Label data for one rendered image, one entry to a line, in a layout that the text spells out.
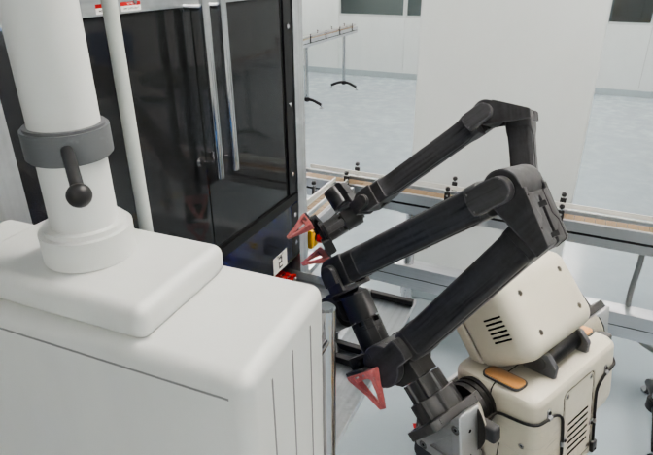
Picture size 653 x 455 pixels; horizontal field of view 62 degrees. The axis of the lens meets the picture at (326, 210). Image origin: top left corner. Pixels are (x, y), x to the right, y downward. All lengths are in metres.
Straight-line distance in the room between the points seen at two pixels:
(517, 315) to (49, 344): 0.69
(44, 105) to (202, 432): 0.34
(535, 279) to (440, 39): 2.02
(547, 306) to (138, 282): 0.69
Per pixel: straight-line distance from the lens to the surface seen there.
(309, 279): 1.87
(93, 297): 0.59
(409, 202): 2.47
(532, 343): 0.98
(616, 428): 2.88
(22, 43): 0.58
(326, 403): 0.80
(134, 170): 1.04
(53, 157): 0.59
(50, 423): 0.74
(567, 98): 2.85
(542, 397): 1.00
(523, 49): 2.83
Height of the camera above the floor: 1.88
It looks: 25 degrees down
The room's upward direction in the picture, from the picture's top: straight up
